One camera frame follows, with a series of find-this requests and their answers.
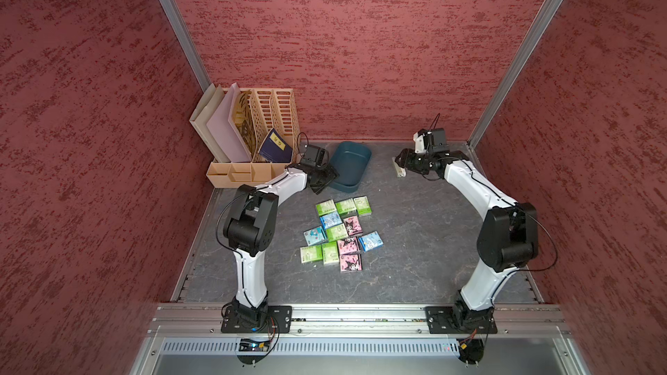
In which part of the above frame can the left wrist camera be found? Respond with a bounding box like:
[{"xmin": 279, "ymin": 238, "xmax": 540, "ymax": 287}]
[{"xmin": 300, "ymin": 144, "xmax": 328, "ymax": 168}]

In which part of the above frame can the green tissue pack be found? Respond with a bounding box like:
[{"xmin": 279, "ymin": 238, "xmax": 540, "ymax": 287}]
[
  {"xmin": 325, "ymin": 223, "xmax": 348, "ymax": 242},
  {"xmin": 353, "ymin": 196, "xmax": 372, "ymax": 216},
  {"xmin": 315, "ymin": 200, "xmax": 337, "ymax": 217},
  {"xmin": 300, "ymin": 245, "xmax": 323, "ymax": 264},
  {"xmin": 335, "ymin": 198, "xmax": 357, "ymax": 215},
  {"xmin": 321, "ymin": 241, "xmax": 340, "ymax": 266}
]

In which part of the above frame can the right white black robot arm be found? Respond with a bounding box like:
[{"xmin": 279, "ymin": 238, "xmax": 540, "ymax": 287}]
[{"xmin": 395, "ymin": 149, "xmax": 540, "ymax": 331}]

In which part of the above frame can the pink tissue pack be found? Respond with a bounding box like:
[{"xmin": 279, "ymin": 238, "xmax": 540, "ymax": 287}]
[
  {"xmin": 343, "ymin": 215, "xmax": 363, "ymax": 236},
  {"xmin": 337, "ymin": 236, "xmax": 361, "ymax": 255},
  {"xmin": 340, "ymin": 253, "xmax": 363, "ymax": 273}
]

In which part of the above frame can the beige folder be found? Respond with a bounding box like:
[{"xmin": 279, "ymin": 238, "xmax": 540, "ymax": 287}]
[{"xmin": 189, "ymin": 83, "xmax": 229, "ymax": 163}]

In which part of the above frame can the pink tissue pack bottom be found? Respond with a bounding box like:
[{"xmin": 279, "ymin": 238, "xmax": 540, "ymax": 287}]
[{"xmin": 340, "ymin": 253, "xmax": 363, "ymax": 273}]

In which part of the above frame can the aluminium front rail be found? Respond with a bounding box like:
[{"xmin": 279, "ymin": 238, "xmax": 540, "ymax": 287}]
[{"xmin": 148, "ymin": 303, "xmax": 573, "ymax": 339}]

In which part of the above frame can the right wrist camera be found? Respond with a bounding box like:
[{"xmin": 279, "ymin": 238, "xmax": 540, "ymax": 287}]
[{"xmin": 413, "ymin": 128, "xmax": 449, "ymax": 156}]

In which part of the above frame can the pink tissue pack middle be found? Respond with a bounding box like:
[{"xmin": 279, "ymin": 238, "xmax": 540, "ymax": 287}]
[{"xmin": 337, "ymin": 236, "xmax": 361, "ymax": 255}]

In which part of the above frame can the beige stapler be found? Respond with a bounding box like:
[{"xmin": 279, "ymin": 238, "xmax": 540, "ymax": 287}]
[{"xmin": 392, "ymin": 161, "xmax": 406, "ymax": 178}]

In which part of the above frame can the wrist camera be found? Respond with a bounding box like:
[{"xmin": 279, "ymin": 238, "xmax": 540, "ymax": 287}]
[
  {"xmin": 413, "ymin": 128, "xmax": 449, "ymax": 156},
  {"xmin": 300, "ymin": 144, "xmax": 328, "ymax": 168}
]

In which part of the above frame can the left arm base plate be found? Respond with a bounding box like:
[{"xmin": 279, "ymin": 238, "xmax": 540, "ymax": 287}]
[{"xmin": 220, "ymin": 304, "xmax": 293, "ymax": 334}]

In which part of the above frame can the gold patterned book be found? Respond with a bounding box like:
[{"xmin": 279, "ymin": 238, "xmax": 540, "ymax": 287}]
[{"xmin": 233, "ymin": 90, "xmax": 256, "ymax": 156}]

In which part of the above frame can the dark blue booklet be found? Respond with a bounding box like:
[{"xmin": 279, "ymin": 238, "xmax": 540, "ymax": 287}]
[{"xmin": 259, "ymin": 128, "xmax": 293, "ymax": 164}]

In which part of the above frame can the lilac folder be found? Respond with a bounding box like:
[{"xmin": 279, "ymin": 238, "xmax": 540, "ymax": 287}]
[{"xmin": 208, "ymin": 83, "xmax": 251, "ymax": 163}]

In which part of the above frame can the blue tissue pack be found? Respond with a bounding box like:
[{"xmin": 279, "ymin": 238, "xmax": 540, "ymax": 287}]
[
  {"xmin": 320, "ymin": 212, "xmax": 342, "ymax": 230},
  {"xmin": 358, "ymin": 231, "xmax": 384, "ymax": 252},
  {"xmin": 303, "ymin": 227, "xmax": 328, "ymax": 247}
]

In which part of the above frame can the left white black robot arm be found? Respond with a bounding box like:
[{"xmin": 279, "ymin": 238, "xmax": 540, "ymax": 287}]
[{"xmin": 215, "ymin": 162, "xmax": 339, "ymax": 331}]

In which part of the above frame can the teal plastic storage box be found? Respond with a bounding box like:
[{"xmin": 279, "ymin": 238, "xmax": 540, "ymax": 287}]
[{"xmin": 329, "ymin": 141, "xmax": 372, "ymax": 194}]

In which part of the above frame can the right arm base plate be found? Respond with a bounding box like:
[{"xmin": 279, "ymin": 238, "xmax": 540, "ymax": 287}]
[{"xmin": 425, "ymin": 304, "xmax": 498, "ymax": 336}]

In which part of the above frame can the pink tissue pack upper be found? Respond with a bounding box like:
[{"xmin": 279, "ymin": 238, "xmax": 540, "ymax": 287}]
[{"xmin": 343, "ymin": 215, "xmax": 363, "ymax": 236}]

